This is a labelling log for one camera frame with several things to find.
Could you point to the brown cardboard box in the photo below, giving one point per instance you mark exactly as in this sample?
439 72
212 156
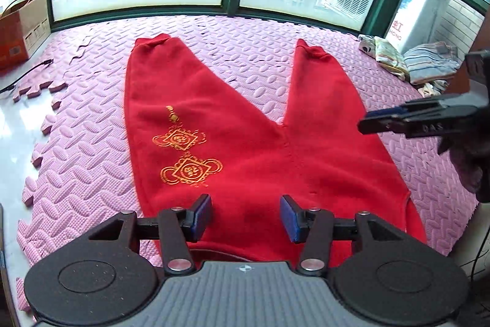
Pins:
23 32

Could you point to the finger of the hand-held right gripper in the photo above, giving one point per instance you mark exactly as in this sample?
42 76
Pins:
384 112
382 126

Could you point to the pink foam puzzle mat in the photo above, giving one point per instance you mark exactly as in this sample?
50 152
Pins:
249 55

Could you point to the blue striped cloth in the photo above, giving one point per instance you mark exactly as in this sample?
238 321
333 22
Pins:
430 62

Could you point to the white printed carton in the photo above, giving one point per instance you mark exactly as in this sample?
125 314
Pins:
417 16

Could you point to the person's right hand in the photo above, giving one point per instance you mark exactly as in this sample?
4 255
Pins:
465 166

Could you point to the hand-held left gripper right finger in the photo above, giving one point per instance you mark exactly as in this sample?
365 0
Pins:
290 219

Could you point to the yellow floral cloth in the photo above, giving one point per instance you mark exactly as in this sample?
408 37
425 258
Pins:
390 57

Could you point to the white spotted cloth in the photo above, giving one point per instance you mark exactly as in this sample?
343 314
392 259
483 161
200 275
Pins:
366 45

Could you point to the red pants with gold print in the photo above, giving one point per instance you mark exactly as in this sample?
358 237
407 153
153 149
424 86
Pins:
237 158

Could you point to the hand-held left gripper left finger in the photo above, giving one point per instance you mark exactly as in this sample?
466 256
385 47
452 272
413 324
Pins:
201 218

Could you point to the cream cloth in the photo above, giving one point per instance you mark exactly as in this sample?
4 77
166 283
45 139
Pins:
432 88

